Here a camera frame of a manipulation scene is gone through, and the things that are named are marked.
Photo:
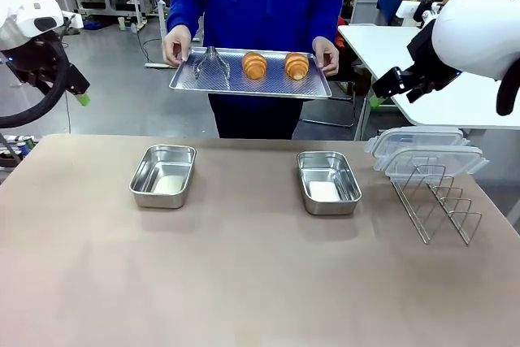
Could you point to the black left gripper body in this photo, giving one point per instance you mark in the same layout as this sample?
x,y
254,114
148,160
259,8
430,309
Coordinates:
x,y
36,66

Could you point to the green-tipped right gripper finger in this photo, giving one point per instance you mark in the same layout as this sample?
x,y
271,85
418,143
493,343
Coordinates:
x,y
388,83
420,91

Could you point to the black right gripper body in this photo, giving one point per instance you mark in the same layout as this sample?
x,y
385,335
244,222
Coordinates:
x,y
426,54

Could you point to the clear plastic clip lid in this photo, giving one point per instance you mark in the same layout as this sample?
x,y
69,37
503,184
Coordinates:
x,y
430,160
418,137

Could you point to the golden croissant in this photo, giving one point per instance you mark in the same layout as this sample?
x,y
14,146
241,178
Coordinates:
x,y
254,66
297,66

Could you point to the silver perforated baking tray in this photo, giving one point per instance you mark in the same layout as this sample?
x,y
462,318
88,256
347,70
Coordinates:
x,y
268,87

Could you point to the rectangular stainless steel container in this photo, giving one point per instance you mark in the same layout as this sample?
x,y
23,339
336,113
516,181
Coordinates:
x,y
331,208
162,202

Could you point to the silver metal tongs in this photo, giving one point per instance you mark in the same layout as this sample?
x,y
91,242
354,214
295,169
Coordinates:
x,y
211,62

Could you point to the person's left forearm blue sleeve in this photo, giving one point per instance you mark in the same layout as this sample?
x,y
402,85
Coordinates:
x,y
335,18

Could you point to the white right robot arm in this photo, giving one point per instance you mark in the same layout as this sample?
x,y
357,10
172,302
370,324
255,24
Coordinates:
x,y
475,26

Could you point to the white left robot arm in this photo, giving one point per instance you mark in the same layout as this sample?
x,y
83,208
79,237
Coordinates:
x,y
24,14

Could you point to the person's right forearm blue sleeve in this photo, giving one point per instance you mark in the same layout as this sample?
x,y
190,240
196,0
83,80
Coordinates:
x,y
180,14

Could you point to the person's left hand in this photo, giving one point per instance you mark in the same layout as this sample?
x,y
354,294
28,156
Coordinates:
x,y
327,54

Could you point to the person's right hand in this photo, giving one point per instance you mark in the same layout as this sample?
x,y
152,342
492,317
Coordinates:
x,y
176,46

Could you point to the large white table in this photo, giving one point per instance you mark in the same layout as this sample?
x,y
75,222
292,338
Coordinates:
x,y
386,50

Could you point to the black chair with metal legs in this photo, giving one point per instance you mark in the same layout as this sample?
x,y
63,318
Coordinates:
x,y
349,87

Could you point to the green drink can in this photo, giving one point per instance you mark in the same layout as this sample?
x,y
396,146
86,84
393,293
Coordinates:
x,y
29,144

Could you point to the small white bottle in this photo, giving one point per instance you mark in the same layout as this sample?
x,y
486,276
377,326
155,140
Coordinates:
x,y
122,24
134,28

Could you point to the person in blue hoodie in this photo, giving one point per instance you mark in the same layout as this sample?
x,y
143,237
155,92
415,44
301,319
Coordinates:
x,y
260,5

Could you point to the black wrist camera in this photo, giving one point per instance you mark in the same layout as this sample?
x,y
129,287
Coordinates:
x,y
426,9

